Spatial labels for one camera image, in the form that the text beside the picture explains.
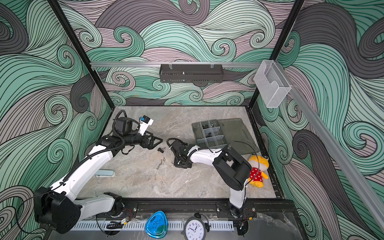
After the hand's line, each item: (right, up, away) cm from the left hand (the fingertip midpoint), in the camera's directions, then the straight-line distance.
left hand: (156, 135), depth 76 cm
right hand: (+10, -20, +12) cm, 25 cm away
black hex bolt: (-2, -11, +18) cm, 21 cm away
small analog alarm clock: (+20, -41, -10) cm, 47 cm away
